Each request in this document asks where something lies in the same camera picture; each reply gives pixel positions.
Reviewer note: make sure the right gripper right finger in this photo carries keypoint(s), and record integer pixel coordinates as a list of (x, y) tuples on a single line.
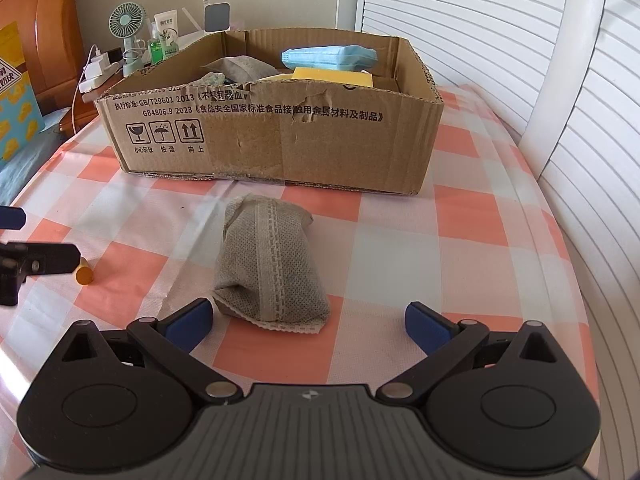
[(450, 349)]

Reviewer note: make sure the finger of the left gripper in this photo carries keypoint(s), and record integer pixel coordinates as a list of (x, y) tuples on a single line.
[(38, 258), (12, 218)]

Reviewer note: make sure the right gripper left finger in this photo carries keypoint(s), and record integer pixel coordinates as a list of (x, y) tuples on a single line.
[(167, 343)]

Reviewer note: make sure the grey sachet bag with lace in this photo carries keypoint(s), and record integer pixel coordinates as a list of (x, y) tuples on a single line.
[(265, 273)]

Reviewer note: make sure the yellow green sponge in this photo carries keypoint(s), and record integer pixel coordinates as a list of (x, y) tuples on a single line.
[(355, 79)]

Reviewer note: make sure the blue face mask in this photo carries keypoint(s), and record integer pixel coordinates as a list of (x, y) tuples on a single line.
[(352, 58)]

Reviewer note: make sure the blue patterned sachet pouch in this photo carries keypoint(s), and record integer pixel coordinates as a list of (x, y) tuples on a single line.
[(214, 79)]

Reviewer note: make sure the small orange cylinder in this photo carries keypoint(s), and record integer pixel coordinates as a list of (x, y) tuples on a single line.
[(83, 274)]

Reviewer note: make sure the yellow snack bag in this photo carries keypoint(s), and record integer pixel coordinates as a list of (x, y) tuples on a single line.
[(20, 116)]

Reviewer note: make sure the orange white checkered tablecloth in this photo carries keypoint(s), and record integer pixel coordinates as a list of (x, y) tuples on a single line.
[(478, 241)]

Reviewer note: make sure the wooden nightstand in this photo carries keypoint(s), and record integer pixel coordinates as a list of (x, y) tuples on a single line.
[(83, 110)]

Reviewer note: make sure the white power strip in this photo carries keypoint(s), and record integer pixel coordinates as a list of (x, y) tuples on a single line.
[(101, 65)]

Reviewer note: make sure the green bottle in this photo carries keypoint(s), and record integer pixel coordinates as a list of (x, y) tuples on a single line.
[(155, 50)]

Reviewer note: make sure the wooden headboard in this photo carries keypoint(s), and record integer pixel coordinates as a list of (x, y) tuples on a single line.
[(52, 45)]

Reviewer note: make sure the green desk fan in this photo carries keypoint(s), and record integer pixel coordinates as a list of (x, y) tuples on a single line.
[(124, 23)]

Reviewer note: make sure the brown cardboard box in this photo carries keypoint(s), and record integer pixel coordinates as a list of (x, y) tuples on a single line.
[(163, 121)]

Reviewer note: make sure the phone on white stand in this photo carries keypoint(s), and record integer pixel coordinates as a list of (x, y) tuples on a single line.
[(216, 16)]

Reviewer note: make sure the white louvered wardrobe door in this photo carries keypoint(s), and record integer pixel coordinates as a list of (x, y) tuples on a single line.
[(563, 77)]

